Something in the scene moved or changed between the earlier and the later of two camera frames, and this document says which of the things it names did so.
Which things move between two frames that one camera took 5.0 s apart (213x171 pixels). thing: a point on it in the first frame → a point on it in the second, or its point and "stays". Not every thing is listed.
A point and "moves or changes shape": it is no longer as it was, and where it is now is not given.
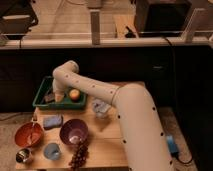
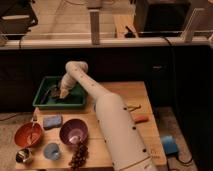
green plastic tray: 46,87 stays
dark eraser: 49,97 moves or changes shape
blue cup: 52,151 stays
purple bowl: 73,131 stays
